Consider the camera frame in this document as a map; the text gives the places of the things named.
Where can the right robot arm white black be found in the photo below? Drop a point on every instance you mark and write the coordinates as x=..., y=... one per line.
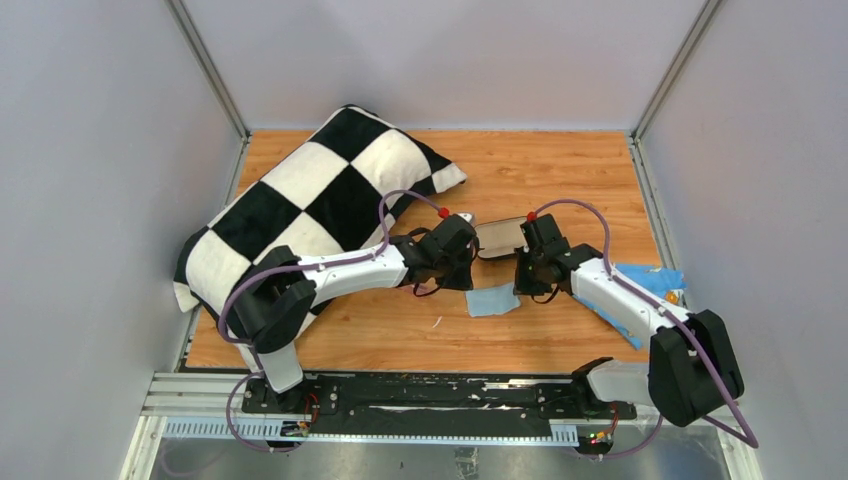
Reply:
x=691, y=369

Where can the black glasses case beige lining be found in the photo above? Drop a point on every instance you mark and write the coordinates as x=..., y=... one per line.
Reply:
x=500, y=239

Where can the light blue cleaning cloth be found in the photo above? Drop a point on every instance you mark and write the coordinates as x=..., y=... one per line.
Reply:
x=492, y=301

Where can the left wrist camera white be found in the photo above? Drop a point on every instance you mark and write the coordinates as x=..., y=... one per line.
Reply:
x=468, y=217

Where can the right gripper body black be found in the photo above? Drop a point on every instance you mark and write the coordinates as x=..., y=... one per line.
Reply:
x=529, y=279

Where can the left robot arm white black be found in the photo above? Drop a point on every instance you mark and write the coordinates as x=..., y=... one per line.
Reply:
x=272, y=306

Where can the pink transparent sunglasses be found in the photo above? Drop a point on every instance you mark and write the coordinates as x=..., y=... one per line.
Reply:
x=419, y=290

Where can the black white checkered pillow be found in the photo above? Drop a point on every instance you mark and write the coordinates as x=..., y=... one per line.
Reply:
x=337, y=192

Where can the blue patterned cloth bag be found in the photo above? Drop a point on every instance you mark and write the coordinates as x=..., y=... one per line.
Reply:
x=646, y=285

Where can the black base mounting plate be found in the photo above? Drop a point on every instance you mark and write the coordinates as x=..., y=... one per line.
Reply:
x=435, y=404

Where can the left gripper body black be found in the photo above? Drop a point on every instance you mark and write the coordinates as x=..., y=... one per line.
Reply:
x=454, y=273

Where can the aluminium frame rail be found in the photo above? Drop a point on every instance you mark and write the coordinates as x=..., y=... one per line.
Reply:
x=191, y=427

